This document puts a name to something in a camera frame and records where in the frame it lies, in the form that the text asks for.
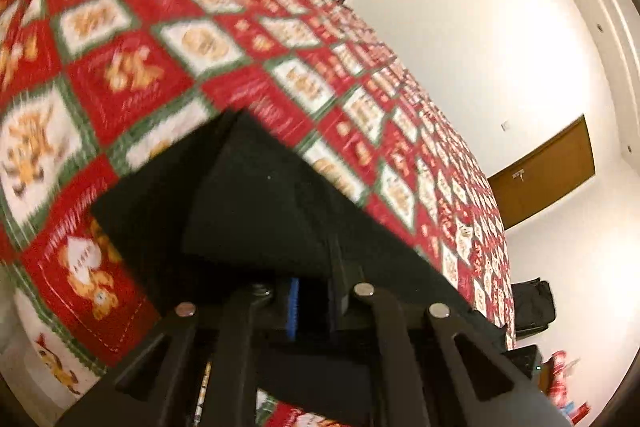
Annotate black pants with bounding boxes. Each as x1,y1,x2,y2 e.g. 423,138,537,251
89,108,508,427

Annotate black bag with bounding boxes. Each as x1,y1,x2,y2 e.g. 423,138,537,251
512,277,556,340

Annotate brown wooden door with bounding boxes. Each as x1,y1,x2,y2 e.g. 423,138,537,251
488,116,596,230

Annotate red white item on floor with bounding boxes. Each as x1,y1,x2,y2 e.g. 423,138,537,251
544,350,591,426

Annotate red patchwork bedspread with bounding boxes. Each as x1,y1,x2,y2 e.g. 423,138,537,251
1,0,515,426

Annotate silver door handle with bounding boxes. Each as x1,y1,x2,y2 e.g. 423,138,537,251
512,169,525,182

